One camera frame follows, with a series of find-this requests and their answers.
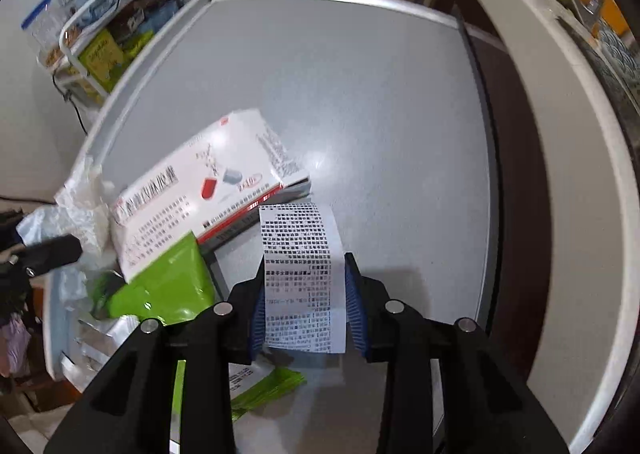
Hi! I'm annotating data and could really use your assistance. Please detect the silver foil packet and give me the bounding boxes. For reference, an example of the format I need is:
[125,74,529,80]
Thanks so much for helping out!
[60,312,139,392]

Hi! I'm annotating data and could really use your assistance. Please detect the crumpled white plastic wrap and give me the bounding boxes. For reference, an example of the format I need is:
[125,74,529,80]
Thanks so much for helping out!
[17,156,116,304]

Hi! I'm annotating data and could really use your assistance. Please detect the white red medicine box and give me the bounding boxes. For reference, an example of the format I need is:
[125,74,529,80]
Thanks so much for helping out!
[111,110,310,283]

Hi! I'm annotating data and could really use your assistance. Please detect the white kitchen counter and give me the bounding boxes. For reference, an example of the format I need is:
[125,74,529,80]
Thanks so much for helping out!
[476,0,639,453]

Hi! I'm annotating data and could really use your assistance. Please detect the green plastic pouch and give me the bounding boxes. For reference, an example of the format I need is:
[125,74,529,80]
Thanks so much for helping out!
[88,233,306,422]

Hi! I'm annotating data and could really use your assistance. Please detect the printed paper leaflet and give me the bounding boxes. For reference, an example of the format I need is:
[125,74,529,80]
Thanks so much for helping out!
[259,203,347,354]

